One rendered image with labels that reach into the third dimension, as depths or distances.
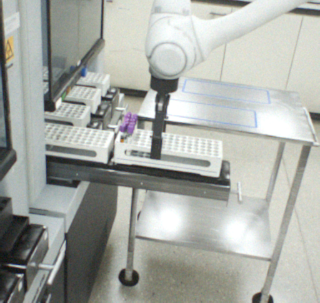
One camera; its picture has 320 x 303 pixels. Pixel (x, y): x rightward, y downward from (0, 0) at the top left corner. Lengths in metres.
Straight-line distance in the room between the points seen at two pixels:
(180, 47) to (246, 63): 2.68
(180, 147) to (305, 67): 2.49
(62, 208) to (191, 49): 0.57
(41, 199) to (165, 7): 0.60
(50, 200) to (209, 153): 0.45
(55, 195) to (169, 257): 1.02
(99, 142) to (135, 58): 2.39
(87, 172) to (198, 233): 0.76
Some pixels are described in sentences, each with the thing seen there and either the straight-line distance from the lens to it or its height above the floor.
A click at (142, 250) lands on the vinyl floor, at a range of 2.24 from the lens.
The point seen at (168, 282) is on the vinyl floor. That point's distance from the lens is 2.10.
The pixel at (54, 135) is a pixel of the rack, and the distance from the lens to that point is 1.33.
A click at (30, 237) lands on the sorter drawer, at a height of 0.82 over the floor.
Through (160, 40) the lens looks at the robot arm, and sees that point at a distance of 0.95.
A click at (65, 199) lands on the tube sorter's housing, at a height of 0.73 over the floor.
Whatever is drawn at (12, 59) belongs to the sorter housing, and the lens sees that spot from 1.00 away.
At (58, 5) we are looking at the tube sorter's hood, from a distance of 1.22.
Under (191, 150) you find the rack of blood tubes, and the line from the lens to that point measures 1.26.
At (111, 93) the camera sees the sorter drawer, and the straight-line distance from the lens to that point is 1.74.
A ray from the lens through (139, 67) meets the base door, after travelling 3.66.
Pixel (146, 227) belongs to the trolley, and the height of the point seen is 0.28.
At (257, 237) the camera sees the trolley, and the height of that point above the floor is 0.28.
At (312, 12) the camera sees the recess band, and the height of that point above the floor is 0.84.
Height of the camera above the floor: 1.50
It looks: 29 degrees down
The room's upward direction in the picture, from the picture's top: 6 degrees clockwise
